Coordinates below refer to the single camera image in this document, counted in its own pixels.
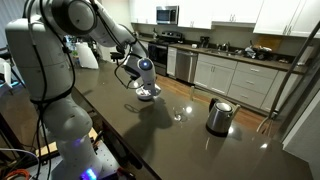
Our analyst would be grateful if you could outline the white ceramic bowl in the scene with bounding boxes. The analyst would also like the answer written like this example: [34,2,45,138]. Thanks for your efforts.
[135,84,162,102]

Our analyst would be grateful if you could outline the red brown snack pieces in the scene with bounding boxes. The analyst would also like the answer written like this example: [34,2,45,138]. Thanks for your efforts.
[139,88,152,97]

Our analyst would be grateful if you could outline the narrow white base cabinet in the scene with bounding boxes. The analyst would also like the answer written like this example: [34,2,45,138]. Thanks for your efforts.
[166,46,178,77]

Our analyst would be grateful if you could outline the light wooden chair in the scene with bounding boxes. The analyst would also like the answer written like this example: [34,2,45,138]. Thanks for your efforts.
[189,84,196,102]

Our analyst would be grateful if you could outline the stainless steel dishwasher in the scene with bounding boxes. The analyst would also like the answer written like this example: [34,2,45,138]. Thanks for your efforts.
[174,49,198,84]

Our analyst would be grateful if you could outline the black stainless steel stove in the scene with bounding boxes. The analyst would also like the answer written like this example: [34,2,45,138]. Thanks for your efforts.
[147,30,184,77]

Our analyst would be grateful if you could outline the black office chair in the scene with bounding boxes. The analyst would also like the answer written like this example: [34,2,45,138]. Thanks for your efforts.
[109,49,125,66]

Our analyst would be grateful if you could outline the stainless steel electric kettle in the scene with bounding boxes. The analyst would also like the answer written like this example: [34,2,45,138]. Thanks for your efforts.
[205,97,242,137]

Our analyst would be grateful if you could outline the black coffee maker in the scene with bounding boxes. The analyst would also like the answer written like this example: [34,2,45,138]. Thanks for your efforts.
[199,35,211,49]

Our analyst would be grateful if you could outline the stainless steel microwave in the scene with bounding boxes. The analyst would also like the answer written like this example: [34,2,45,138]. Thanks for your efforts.
[155,5,180,26]

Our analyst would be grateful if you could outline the dark kitchen countertop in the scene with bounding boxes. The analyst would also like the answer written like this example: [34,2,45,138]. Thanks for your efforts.
[178,43,308,75]

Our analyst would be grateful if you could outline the chrome sink faucet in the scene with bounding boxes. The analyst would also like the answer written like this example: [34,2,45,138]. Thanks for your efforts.
[220,41,232,53]

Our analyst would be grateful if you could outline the white tapered container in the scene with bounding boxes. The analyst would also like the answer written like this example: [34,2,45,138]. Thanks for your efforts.
[75,41,100,70]

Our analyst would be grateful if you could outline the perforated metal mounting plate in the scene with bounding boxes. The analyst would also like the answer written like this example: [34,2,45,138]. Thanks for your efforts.
[26,141,121,180]

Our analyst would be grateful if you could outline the white base cabinets with drawers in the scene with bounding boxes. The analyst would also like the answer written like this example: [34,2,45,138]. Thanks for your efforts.
[193,53,301,113]

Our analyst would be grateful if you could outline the dish rack with dishes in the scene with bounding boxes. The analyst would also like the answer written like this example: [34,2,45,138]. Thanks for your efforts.
[244,44,273,61]

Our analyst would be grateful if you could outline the wooden cutting board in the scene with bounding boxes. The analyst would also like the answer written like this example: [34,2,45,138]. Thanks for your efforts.
[254,34,283,53]

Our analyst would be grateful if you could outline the grey metal stand bar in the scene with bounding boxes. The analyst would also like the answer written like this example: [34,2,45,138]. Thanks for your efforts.
[256,19,320,134]

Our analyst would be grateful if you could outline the light wooden block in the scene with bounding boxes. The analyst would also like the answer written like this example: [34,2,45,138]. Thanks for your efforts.
[34,125,100,158]

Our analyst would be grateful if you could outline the white plastic chair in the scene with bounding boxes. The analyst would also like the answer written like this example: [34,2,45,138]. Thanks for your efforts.
[0,58,14,98]

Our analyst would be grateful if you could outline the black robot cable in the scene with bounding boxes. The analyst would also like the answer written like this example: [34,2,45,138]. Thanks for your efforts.
[23,0,148,180]

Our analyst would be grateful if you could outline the orange cable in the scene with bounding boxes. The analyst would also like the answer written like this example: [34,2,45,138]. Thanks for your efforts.
[3,168,32,180]

